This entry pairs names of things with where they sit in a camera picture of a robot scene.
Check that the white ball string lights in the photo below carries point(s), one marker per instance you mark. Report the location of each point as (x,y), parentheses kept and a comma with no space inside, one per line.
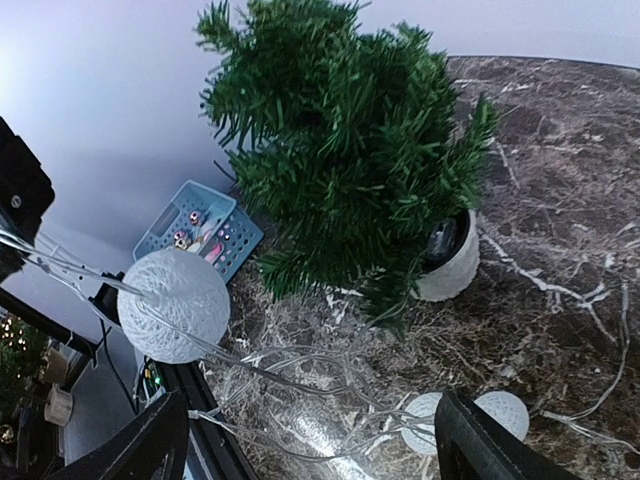
(174,308)

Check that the light blue plastic basket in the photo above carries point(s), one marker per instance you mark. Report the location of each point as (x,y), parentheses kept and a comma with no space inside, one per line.
(239,233)

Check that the pink bauble ornaments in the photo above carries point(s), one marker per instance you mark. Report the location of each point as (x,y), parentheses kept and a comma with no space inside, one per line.
(202,239)

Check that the small green christmas tree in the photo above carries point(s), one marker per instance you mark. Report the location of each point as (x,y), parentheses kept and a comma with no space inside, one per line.
(346,140)

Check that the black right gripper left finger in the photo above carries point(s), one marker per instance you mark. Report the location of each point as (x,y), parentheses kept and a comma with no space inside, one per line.
(152,446)

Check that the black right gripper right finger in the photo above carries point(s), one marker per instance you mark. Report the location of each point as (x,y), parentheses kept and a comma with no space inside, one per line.
(472,445)

